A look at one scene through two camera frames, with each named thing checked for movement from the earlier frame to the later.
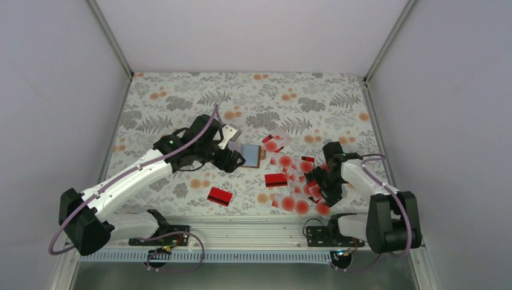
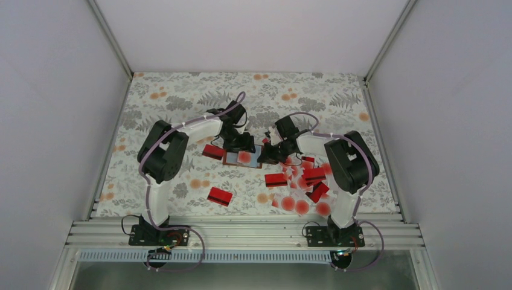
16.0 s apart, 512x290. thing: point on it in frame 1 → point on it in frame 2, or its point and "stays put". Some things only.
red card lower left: (219, 196) stays put
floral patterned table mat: (284, 122) stays put
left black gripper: (227, 164) → (244, 145)
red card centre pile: (275, 179) stays put
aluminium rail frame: (235, 236) stays put
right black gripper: (331, 197) → (268, 157)
